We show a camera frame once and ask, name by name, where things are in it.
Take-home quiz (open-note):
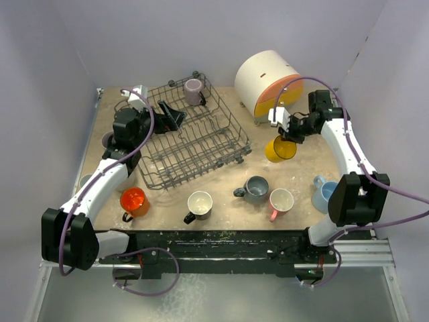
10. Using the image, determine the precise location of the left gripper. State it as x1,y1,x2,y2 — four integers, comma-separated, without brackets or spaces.
132,100,185,148

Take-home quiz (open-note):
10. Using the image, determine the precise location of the yellow mug black handle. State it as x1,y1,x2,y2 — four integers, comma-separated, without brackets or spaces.
265,136,297,163

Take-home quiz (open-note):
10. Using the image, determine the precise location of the purple mug black handle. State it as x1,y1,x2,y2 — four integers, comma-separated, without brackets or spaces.
184,78,206,106

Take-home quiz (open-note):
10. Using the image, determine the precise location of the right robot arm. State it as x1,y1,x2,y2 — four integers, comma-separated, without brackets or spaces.
269,90,390,262

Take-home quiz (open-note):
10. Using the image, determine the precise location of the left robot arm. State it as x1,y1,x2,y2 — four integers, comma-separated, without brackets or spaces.
41,102,163,276

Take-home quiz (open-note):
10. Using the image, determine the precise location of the white round drawer cabinet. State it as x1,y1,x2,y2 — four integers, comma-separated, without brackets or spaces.
234,50,304,124

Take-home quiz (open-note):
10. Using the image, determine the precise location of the light blue mug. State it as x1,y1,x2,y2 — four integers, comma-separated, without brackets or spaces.
312,176,338,214

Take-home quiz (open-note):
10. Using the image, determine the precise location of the lavender mug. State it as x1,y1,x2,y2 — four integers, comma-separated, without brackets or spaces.
101,131,113,149

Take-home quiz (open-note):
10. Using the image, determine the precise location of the pink mug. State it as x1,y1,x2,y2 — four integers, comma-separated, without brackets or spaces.
269,189,294,222

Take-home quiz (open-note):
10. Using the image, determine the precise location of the orange mug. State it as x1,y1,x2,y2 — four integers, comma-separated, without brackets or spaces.
119,187,150,223

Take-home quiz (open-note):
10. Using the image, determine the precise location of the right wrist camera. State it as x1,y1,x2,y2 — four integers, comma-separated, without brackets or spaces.
268,107,291,130

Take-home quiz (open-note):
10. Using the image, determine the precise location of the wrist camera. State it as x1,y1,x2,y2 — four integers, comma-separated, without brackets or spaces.
123,85,148,111
268,107,291,130

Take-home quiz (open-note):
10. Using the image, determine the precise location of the grey wire dish rack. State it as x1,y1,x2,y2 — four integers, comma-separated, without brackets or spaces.
138,71,251,190

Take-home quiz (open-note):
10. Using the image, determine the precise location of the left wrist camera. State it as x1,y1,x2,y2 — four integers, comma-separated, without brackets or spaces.
123,85,148,111

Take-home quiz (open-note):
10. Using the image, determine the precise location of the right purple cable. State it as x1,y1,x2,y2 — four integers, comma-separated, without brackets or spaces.
273,76,429,290

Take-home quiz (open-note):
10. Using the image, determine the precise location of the purple cable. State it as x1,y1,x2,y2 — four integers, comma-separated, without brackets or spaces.
273,76,429,290
58,87,180,298

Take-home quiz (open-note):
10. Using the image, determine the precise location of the white mug black handle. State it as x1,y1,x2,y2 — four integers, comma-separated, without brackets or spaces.
184,191,213,225

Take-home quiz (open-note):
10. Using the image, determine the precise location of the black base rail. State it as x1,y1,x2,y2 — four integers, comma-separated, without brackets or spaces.
101,230,336,280

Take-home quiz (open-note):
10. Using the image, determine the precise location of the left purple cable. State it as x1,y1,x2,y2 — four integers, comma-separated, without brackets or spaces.
58,87,180,298

